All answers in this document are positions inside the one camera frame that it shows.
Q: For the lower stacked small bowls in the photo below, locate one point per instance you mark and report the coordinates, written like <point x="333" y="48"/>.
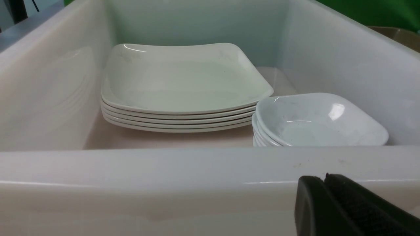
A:
<point x="261" y="139"/>

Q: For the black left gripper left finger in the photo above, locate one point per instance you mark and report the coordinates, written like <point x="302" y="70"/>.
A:
<point x="317" y="212"/>

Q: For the green backdrop cloth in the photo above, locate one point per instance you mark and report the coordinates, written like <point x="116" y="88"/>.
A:
<point x="404" y="14"/>

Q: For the top small white bowl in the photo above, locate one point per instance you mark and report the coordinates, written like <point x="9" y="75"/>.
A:
<point x="318" y="119"/>

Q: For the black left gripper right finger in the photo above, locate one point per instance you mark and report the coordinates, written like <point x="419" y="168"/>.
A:
<point x="374" y="215"/>

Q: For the top white stacked plate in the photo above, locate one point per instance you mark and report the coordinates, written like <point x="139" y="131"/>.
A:
<point x="192" y="79"/>

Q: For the lower stacked white plates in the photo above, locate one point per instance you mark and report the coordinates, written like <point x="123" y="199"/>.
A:
<point x="164" y="123"/>

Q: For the olive green plastic bin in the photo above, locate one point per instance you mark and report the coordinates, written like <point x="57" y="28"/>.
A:
<point x="407" y="38"/>

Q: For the large white plastic bin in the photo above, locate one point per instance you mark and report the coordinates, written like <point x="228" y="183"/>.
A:
<point x="65" y="171"/>

